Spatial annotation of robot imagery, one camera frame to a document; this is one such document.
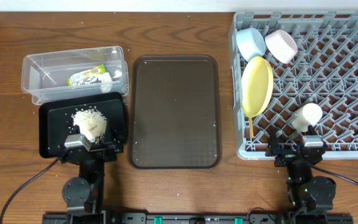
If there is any small white cup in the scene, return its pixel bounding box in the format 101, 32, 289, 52
291, 103, 323, 132

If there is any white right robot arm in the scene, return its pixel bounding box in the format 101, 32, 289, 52
265, 126, 336, 215

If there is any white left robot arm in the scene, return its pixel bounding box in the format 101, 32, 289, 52
58, 143, 123, 216

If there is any black waste tray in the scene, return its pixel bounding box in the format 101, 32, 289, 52
39, 92, 128, 158

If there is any white bowl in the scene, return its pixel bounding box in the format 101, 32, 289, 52
265, 30, 298, 64

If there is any dark brown serving tray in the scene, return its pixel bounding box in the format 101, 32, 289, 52
128, 55, 222, 170

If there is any white tissue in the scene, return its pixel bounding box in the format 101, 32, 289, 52
99, 70, 122, 93

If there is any grey dishwasher rack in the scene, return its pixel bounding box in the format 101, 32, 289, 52
229, 11, 358, 160

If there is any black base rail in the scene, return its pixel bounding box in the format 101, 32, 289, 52
42, 210, 354, 224

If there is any pile of rice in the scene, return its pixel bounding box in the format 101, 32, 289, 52
72, 108, 107, 144

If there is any green snack wrapper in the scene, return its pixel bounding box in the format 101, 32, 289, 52
67, 65, 112, 86

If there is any clear plastic waste bin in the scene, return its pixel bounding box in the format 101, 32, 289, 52
21, 46, 129, 105

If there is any yellow plate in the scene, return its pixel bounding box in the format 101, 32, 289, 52
241, 56, 273, 118

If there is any light blue bowl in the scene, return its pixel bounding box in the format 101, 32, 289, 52
236, 27, 266, 62

